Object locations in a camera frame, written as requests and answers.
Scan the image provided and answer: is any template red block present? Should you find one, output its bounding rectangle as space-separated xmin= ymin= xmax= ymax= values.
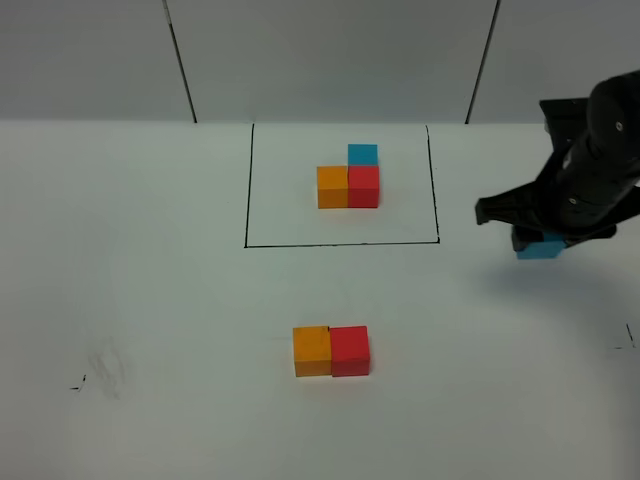
xmin=348 ymin=165 xmax=380 ymax=209

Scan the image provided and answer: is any template orange block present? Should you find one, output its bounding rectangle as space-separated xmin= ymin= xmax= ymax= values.
xmin=316 ymin=165 xmax=349 ymax=209

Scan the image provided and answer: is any template blue block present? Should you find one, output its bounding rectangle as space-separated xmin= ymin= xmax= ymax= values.
xmin=347 ymin=144 xmax=379 ymax=167

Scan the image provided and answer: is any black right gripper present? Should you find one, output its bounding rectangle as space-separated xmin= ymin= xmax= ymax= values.
xmin=475 ymin=71 xmax=639 ymax=250

